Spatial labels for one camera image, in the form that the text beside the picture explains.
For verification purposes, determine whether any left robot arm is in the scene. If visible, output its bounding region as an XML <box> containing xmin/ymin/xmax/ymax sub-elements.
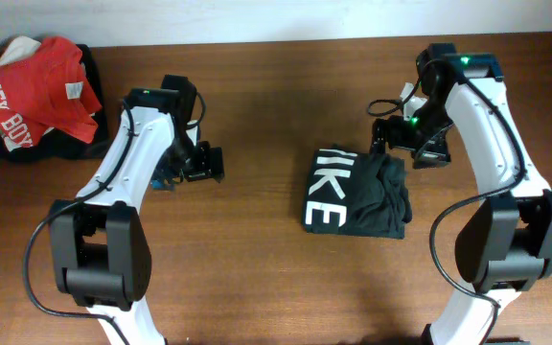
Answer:
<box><xmin>46</xmin><ymin>75</ymin><xmax>225</xmax><ymax>344</ymax></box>

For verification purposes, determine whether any white folded garment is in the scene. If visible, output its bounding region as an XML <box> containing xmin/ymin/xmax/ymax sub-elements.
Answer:
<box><xmin>0</xmin><ymin>35</ymin><xmax>42</xmax><ymax>100</ymax></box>

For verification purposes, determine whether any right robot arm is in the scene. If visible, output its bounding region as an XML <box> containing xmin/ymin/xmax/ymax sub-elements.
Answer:
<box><xmin>371</xmin><ymin>43</ymin><xmax>552</xmax><ymax>345</ymax></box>

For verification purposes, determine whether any dark green t-shirt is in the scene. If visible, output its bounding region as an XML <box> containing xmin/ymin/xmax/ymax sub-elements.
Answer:
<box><xmin>301</xmin><ymin>146</ymin><xmax>413</xmax><ymax>240</ymax></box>

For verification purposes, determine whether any black folded garment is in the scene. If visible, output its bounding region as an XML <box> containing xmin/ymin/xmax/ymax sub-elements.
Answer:
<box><xmin>0</xmin><ymin>43</ymin><xmax>107</xmax><ymax>163</ymax></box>

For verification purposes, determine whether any red printed t-shirt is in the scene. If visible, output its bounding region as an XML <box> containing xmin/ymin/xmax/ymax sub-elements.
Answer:
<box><xmin>0</xmin><ymin>36</ymin><xmax>102</xmax><ymax>151</ymax></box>

